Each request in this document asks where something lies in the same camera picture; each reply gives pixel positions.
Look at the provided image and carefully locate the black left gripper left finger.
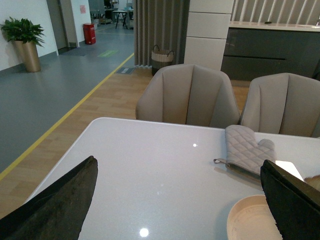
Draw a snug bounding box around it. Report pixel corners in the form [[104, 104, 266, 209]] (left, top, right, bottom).
[[0, 156, 98, 240]]

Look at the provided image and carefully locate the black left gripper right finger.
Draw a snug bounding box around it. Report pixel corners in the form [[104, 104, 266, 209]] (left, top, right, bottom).
[[260, 159, 320, 240]]

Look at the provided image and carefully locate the toast bread slice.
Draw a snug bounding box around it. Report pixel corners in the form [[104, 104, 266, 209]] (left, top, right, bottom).
[[304, 175, 320, 191]]

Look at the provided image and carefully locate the beige round plate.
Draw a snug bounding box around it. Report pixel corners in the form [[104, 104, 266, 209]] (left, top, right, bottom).
[[226, 194, 283, 240]]

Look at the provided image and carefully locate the grey quilted oven mitt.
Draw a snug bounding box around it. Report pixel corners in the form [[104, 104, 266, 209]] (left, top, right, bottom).
[[213, 125, 277, 181]]

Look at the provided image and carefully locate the beige chair right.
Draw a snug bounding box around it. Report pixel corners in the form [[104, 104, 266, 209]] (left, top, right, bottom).
[[239, 73, 320, 138]]

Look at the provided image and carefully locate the beige chair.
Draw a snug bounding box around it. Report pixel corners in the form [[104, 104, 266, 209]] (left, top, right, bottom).
[[239, 73, 320, 138], [135, 64, 240, 129]]

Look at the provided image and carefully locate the beige chair left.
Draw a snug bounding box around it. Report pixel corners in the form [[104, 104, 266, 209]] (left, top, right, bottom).
[[135, 64, 240, 129]]

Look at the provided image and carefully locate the grey kitchen counter cabinet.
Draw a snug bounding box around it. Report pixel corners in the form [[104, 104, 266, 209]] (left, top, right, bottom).
[[221, 22, 320, 81]]

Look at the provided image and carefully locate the green potted plant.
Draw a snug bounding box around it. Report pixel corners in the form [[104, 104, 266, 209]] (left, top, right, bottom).
[[1, 17, 44, 73]]

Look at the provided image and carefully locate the red cabinet box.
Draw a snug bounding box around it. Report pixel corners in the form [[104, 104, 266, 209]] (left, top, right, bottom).
[[83, 23, 96, 45]]

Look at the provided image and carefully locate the woven laundry basket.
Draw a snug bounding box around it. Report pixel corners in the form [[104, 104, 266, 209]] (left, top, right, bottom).
[[151, 44, 175, 76]]

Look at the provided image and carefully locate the distant table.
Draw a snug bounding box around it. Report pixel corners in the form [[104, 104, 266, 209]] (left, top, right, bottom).
[[113, 9, 134, 29]]

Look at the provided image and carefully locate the grey pleated curtain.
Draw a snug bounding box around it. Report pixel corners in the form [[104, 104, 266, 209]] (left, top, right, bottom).
[[132, 0, 190, 66]]

